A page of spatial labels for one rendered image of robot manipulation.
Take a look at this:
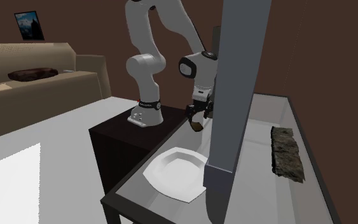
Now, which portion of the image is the dark rough flat slab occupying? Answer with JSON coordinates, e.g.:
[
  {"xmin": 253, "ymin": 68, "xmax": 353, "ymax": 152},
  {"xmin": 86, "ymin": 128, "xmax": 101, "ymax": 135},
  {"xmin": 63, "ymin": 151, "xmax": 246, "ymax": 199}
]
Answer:
[{"xmin": 270, "ymin": 125, "xmax": 306, "ymax": 184}]

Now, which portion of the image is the beige sofa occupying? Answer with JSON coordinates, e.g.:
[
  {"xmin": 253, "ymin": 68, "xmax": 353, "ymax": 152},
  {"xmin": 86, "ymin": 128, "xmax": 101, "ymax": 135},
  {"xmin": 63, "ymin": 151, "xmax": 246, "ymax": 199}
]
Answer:
[{"xmin": 0, "ymin": 42, "xmax": 112, "ymax": 144}]

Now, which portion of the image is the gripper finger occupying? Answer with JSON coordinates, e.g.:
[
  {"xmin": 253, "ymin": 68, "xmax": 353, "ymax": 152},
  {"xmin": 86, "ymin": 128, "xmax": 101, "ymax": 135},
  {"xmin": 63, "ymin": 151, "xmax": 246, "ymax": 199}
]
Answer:
[
  {"xmin": 203, "ymin": 103, "xmax": 214, "ymax": 120},
  {"xmin": 186, "ymin": 104, "xmax": 197, "ymax": 124}
]

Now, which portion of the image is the small brown and white object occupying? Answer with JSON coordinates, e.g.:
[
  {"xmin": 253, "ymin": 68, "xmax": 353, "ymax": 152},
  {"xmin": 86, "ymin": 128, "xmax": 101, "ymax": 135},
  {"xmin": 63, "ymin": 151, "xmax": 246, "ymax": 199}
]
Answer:
[{"xmin": 190, "ymin": 111, "xmax": 205, "ymax": 133}]

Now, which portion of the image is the tall grey slab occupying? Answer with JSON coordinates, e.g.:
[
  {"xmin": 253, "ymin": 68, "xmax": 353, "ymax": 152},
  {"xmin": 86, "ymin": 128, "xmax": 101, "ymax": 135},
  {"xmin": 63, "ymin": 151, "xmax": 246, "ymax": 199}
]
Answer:
[{"xmin": 202, "ymin": 0, "xmax": 273, "ymax": 224}]

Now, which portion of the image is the glass table with black frame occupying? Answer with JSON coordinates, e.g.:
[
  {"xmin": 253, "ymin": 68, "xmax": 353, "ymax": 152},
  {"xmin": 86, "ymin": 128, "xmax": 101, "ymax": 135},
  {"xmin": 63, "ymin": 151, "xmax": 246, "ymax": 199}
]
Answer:
[{"xmin": 100, "ymin": 92, "xmax": 343, "ymax": 224}]

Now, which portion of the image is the dark brown cushion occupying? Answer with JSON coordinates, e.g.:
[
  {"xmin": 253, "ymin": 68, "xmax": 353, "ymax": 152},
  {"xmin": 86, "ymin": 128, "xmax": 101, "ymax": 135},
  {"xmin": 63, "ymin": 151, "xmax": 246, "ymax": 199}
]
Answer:
[{"xmin": 7, "ymin": 67, "xmax": 60, "ymax": 83}]

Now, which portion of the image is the dark robot stand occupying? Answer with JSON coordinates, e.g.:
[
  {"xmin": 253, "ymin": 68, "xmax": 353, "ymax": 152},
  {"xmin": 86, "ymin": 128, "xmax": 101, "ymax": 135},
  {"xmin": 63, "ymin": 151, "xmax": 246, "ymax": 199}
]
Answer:
[{"xmin": 88, "ymin": 104, "xmax": 188, "ymax": 195}]

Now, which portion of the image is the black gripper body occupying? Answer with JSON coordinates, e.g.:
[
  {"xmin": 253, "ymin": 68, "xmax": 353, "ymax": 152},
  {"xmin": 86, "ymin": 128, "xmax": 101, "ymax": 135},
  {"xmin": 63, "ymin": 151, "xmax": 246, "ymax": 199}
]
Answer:
[{"xmin": 192, "ymin": 99, "xmax": 214, "ymax": 111}]

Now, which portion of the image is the framed wall picture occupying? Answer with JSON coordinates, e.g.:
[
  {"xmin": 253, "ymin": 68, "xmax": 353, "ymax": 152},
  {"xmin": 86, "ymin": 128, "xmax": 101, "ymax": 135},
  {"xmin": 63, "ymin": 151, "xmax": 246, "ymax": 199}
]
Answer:
[{"xmin": 13, "ymin": 10, "xmax": 46, "ymax": 41}]

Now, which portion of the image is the white plate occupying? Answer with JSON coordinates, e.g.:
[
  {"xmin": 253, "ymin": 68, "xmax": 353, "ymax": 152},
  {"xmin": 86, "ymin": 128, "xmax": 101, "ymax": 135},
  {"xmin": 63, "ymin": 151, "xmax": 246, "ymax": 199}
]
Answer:
[{"xmin": 142, "ymin": 146, "xmax": 209, "ymax": 204}]

